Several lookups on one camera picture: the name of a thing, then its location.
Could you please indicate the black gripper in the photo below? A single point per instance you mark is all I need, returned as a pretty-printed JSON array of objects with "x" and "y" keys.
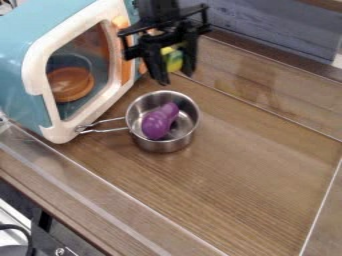
[{"x": 164, "y": 25}]

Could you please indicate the yellow toy banana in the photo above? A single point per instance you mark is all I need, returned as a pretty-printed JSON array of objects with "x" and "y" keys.
[{"x": 172, "y": 57}]

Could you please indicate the silver metal pot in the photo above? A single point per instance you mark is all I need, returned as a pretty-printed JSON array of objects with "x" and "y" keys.
[{"x": 182, "y": 130}]

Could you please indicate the purple toy eggplant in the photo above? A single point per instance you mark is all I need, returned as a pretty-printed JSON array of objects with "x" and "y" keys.
[{"x": 158, "y": 120}]

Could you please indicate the blue toy microwave oven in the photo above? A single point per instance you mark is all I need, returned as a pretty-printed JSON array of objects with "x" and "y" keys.
[{"x": 48, "y": 34}]

